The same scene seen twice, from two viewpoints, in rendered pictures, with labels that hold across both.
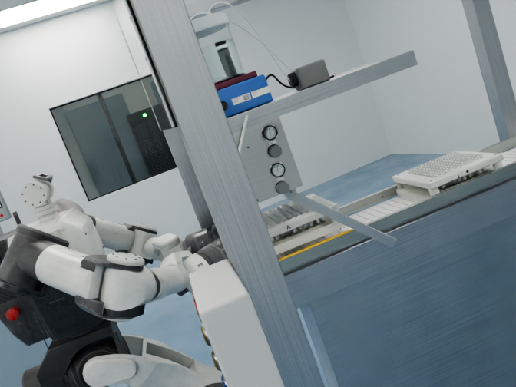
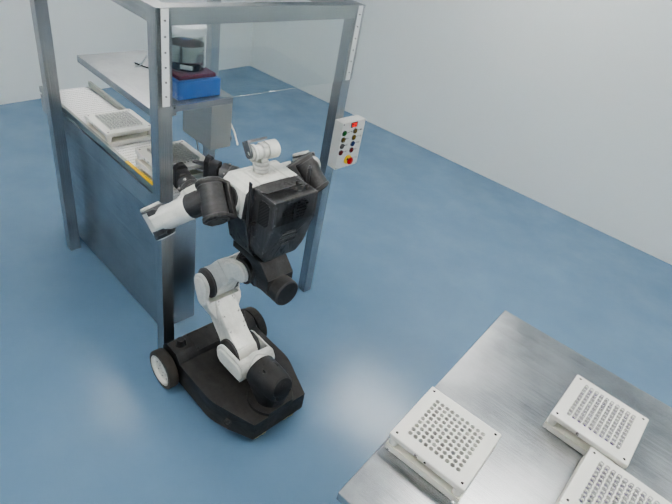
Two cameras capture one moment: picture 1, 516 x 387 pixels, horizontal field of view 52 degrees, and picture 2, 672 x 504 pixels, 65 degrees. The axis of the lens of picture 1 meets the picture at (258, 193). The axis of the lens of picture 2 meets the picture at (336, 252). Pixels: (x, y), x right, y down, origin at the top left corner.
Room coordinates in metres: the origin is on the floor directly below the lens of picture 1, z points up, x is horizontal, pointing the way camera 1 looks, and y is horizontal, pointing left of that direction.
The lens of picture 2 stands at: (2.37, 2.02, 2.15)
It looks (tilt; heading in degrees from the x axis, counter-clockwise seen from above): 35 degrees down; 227
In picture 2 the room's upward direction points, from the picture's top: 12 degrees clockwise
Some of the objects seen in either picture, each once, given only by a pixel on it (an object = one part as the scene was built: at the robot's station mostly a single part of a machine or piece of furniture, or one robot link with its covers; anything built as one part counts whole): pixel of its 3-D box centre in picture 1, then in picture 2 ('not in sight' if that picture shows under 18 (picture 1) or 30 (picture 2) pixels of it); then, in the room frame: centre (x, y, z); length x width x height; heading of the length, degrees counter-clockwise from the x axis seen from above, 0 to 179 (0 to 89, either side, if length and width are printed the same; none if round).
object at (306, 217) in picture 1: (287, 216); (173, 156); (1.53, -0.06, 1.00); 0.25 x 0.24 x 0.02; 8
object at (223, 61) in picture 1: (209, 50); not in sight; (1.49, -0.01, 1.52); 0.15 x 0.15 x 0.19
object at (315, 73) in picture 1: (307, 76); not in sight; (1.51, -0.24, 1.36); 0.10 x 0.07 x 0.06; 98
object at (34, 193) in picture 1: (39, 196); (263, 153); (1.44, 0.55, 1.31); 0.10 x 0.07 x 0.09; 7
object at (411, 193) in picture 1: (448, 183); (119, 131); (1.60, -0.57, 0.91); 0.24 x 0.24 x 0.02; 8
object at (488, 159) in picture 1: (444, 168); (119, 122); (1.60, -0.57, 0.95); 0.25 x 0.24 x 0.02; 8
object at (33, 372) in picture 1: (74, 361); (266, 269); (1.44, 0.65, 0.84); 0.28 x 0.13 x 0.18; 98
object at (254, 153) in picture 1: (248, 163); (207, 117); (1.40, 0.00, 1.20); 0.22 x 0.11 x 0.20; 98
